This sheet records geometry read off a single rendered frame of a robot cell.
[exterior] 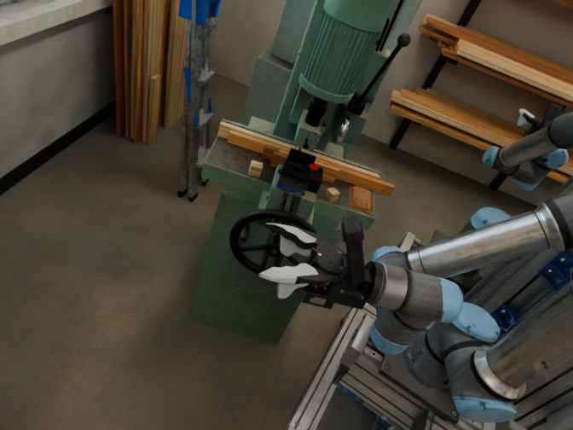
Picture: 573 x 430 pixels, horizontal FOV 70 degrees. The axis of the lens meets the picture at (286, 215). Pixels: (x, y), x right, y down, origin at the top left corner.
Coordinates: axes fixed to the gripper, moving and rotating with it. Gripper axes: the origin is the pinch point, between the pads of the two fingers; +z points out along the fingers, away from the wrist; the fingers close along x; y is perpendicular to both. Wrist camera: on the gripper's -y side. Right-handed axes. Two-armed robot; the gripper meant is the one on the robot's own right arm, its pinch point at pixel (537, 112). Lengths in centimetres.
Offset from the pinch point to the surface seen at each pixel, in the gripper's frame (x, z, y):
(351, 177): -64, -49, 22
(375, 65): -68, -32, -12
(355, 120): -69, -34, 8
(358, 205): -60, -62, 25
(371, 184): -57, -48, 24
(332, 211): -67, -65, 27
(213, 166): -108, -71, 19
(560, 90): 55, 126, 23
